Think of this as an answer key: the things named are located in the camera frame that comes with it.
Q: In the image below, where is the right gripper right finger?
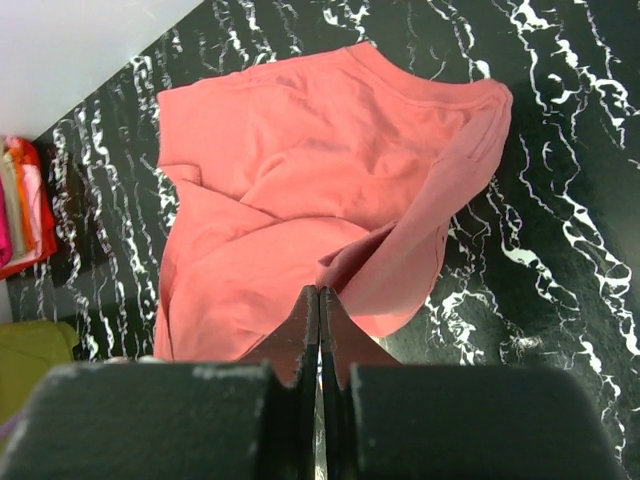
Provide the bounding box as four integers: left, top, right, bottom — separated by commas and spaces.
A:
319, 288, 624, 479

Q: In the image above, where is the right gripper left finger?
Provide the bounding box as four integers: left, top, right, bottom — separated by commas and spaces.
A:
1, 286, 319, 479

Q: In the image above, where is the salmon pink t shirt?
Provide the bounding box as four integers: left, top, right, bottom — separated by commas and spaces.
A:
153, 42, 513, 363

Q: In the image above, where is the stack of folded shirts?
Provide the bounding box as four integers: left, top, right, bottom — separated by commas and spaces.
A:
1, 136, 58, 280

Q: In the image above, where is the black marble pattern mat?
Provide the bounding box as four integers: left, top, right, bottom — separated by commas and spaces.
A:
8, 1, 639, 479

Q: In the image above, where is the olive green plastic basket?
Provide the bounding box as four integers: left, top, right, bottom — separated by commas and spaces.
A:
1, 320, 79, 364

